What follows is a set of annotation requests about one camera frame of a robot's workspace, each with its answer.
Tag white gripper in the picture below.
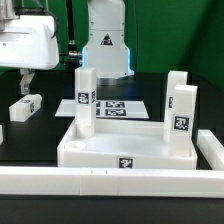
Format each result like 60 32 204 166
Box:
0 15 59 95

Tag white desk tabletop tray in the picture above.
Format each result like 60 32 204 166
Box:
57 119 197 170

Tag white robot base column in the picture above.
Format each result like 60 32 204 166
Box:
82 0 134 79

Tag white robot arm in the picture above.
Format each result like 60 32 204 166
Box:
0 0 59 95

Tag white block at left edge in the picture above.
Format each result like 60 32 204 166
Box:
0 125 3 145

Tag white sheet with fiducial tags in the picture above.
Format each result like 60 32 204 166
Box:
55 99 149 119

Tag black cable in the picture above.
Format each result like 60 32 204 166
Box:
56 0 83 61

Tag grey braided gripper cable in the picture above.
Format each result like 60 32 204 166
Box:
14 0 60 39

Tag white front fence rail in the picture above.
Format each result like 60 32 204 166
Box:
0 166 224 198

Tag white fence rail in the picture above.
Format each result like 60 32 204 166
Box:
197 129 224 171
0 166 224 198

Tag white right fence rail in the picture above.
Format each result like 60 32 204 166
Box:
197 129 224 171

